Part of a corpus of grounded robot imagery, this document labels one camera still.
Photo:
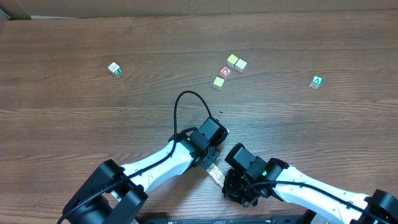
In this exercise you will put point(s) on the white block red side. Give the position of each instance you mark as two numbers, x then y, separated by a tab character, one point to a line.
212	169

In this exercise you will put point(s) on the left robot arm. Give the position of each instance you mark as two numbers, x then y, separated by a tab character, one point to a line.
115	194

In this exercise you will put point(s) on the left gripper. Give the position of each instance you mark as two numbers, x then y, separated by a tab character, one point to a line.
213	157

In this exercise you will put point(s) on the yellow block middle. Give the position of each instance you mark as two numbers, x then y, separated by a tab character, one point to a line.
218	83

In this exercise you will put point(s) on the white block green side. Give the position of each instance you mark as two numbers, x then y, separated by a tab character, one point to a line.
115	69

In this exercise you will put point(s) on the white block green edge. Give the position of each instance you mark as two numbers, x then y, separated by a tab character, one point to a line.
218	177

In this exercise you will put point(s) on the white block beside yellow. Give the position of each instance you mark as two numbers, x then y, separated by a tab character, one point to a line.
240	65

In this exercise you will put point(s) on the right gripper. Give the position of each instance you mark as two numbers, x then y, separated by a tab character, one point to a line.
233	186

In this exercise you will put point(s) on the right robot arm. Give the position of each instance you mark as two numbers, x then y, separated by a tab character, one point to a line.
288	184

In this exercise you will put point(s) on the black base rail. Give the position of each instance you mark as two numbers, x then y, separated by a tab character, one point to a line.
217	221

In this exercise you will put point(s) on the yellow block top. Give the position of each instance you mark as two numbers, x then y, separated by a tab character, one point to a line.
231	60

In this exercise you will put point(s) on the green letter block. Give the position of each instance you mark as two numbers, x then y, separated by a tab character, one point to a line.
316	82

